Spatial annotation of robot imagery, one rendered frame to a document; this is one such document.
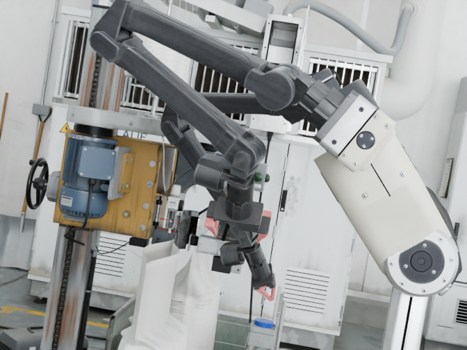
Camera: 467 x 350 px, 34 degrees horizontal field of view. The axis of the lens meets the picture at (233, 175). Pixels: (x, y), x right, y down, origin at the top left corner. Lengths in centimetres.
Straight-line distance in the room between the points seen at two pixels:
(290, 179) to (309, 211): 25
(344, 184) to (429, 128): 494
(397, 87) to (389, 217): 391
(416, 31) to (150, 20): 412
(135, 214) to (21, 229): 418
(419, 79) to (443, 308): 177
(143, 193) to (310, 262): 285
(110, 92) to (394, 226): 124
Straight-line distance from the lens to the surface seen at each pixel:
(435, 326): 608
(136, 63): 159
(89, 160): 225
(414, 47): 554
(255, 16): 487
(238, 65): 150
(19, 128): 691
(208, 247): 246
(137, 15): 158
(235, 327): 418
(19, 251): 666
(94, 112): 229
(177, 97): 157
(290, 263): 521
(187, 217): 248
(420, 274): 172
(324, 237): 519
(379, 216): 163
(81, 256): 261
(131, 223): 250
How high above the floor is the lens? 141
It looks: 3 degrees down
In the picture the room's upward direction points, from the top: 9 degrees clockwise
